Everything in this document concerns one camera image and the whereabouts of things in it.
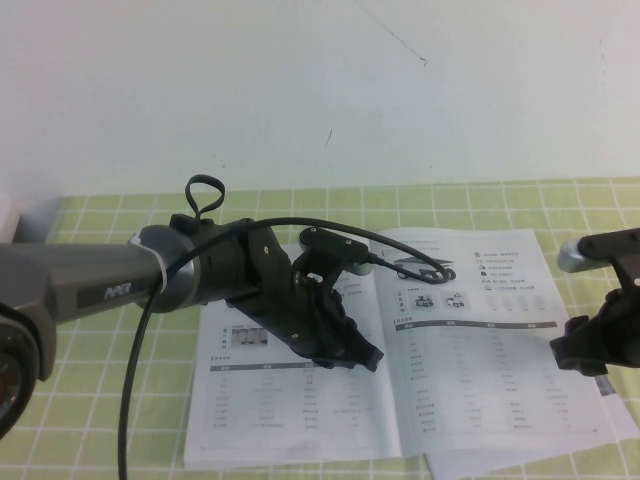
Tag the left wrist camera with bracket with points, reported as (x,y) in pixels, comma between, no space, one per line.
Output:
(332,245)

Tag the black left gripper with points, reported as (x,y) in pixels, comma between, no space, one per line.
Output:
(310,320)

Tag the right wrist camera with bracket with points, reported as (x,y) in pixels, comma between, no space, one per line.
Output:
(572,257)

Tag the white product booklet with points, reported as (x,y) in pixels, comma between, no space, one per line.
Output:
(450,375)

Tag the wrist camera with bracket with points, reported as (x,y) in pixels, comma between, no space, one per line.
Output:
(572,257)
(332,245)

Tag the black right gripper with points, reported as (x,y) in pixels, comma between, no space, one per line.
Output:
(622,335)

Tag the green checked tablecloth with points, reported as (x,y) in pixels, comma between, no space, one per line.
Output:
(125,425)

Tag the white zip tie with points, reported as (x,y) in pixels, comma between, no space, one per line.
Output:
(159,265)

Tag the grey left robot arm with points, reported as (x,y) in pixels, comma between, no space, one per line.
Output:
(65,280)

